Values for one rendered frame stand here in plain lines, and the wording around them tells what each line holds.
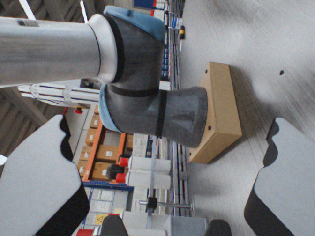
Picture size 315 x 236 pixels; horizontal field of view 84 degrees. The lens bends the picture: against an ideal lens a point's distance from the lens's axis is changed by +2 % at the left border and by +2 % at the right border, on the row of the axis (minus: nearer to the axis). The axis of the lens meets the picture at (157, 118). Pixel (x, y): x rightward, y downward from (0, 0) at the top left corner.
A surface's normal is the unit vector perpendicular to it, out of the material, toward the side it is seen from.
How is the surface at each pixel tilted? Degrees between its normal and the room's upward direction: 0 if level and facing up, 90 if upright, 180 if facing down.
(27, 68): 130
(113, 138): 90
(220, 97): 90
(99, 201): 90
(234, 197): 0
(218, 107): 90
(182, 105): 70
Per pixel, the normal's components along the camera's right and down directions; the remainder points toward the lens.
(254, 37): -0.99, -0.12
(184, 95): -0.22, -0.62
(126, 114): -0.10, 0.50
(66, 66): 0.60, 0.64
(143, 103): 0.47, 0.50
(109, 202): 0.11, -0.50
